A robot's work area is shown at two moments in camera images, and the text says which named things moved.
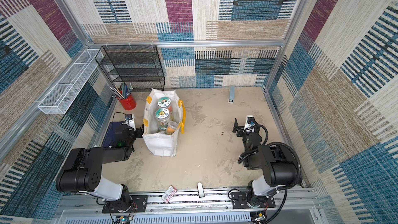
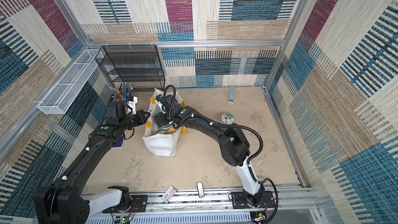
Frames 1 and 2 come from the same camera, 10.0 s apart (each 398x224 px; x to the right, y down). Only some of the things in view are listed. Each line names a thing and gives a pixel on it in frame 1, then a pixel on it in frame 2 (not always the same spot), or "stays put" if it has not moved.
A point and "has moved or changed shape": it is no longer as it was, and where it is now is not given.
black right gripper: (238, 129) to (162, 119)
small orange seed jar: (171, 126) stays put
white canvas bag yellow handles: (164, 116) stays put
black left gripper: (139, 131) to (140, 114)
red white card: (169, 194) stays put
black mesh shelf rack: (132, 63) stays put
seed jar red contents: (165, 102) has moved or changed shape
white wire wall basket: (56, 100) stays put
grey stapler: (231, 95) stays put
